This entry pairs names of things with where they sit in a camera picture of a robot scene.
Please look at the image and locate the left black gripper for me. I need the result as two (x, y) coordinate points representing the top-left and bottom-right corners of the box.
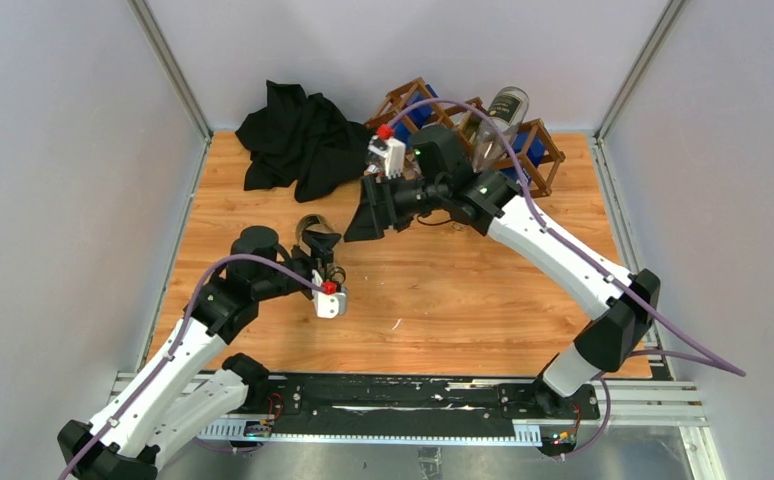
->
(254, 230), (340, 301)

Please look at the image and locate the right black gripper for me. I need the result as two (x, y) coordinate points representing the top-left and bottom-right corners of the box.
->
(343, 169), (449, 243)

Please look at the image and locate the clear bottle with dark label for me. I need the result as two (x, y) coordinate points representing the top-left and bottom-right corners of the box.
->
(295, 214), (347, 285)

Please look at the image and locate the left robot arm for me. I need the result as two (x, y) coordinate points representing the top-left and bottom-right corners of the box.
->
(57, 216), (346, 479)

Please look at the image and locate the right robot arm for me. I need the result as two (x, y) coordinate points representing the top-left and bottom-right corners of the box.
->
(344, 125), (660, 418)

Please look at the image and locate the blue bottle left in rack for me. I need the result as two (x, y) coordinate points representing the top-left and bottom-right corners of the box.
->
(394, 79), (437, 143)

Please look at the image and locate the blue bottle in rack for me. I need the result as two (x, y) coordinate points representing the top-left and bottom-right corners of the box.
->
(500, 131), (546, 183)
(394, 79), (437, 143)

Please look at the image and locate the brown wooden wine rack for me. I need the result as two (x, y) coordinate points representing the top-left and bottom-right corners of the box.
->
(364, 77), (566, 198)

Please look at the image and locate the blue bottle right in rack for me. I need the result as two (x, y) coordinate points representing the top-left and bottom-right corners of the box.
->
(500, 131), (546, 183)

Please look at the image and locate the black crumpled cloth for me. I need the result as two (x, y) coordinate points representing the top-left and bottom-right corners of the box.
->
(235, 80), (374, 203)

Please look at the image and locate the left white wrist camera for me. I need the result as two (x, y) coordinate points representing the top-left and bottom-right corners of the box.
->
(311, 270), (348, 319)

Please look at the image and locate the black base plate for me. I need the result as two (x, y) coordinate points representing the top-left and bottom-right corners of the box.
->
(232, 373), (600, 444)

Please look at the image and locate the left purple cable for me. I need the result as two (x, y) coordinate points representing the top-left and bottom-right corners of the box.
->
(58, 254), (335, 480)

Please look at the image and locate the purple cable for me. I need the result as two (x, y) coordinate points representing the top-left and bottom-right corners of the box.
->
(386, 97), (747, 379)
(58, 254), (335, 480)

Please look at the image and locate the aluminium frame rail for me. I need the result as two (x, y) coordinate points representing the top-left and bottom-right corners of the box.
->
(105, 370), (710, 448)

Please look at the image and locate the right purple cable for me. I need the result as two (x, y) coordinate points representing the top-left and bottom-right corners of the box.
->
(386, 97), (747, 379)

